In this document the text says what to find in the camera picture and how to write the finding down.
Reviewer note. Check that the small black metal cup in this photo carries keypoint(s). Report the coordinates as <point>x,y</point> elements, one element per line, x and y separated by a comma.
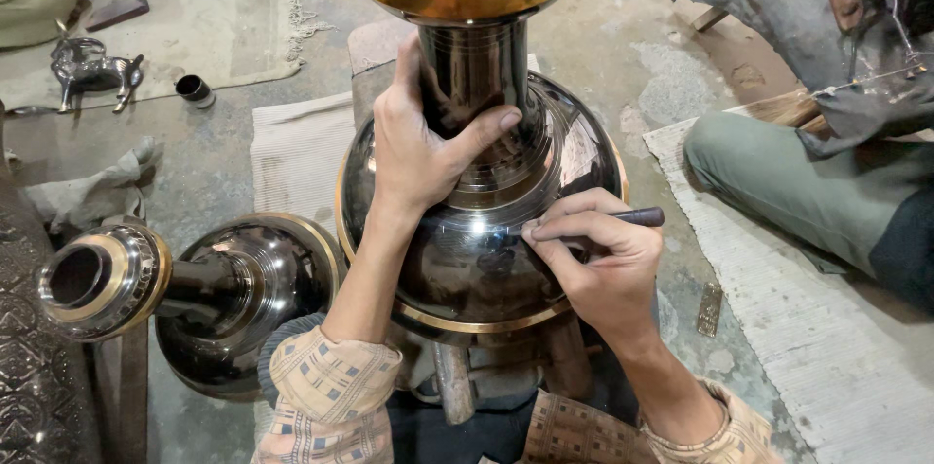
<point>194,90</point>

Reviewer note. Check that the black vase with engraved rim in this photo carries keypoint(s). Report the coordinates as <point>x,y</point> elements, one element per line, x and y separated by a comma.
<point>241,303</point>

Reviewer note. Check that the wooden vase stand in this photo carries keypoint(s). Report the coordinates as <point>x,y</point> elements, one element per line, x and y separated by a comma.
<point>452,376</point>

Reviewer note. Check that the crumpled grey rag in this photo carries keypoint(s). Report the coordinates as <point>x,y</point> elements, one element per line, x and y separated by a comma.
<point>95,190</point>

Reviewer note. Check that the white ribbed mat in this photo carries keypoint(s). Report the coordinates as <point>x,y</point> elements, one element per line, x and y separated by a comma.
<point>299,157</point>

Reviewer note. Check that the large black brass-banded vase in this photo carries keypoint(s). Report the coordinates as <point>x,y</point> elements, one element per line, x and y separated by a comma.
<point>467,267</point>

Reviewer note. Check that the engraved metal tray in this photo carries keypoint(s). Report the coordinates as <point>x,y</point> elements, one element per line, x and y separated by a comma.
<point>36,347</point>

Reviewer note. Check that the person's left hand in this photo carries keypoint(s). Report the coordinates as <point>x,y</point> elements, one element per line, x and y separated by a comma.
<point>408,157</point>

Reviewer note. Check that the brown flat block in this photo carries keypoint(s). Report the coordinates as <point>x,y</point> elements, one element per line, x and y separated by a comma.
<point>117,12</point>

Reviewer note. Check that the beige fringed rug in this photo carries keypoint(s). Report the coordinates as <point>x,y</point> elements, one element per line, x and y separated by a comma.
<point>211,19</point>

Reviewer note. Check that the wooden plank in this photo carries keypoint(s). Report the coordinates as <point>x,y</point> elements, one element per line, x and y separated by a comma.
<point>784,108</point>

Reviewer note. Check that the silver metal animal figurine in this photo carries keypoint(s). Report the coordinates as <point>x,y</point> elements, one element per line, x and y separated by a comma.
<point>87,74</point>

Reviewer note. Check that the small brass plate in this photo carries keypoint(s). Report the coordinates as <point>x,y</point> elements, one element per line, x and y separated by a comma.
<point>710,309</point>

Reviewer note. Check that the large white woven mat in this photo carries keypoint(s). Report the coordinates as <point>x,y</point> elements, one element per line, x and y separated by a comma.
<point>802,362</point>

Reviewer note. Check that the person's right hand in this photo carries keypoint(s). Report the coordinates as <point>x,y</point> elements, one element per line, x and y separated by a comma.
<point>616,274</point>

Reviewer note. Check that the dark wooden board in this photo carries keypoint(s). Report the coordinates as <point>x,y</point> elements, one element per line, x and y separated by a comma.
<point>124,398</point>

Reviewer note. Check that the dark metal engraving tool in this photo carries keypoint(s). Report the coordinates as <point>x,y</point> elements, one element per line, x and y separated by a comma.
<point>642,217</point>

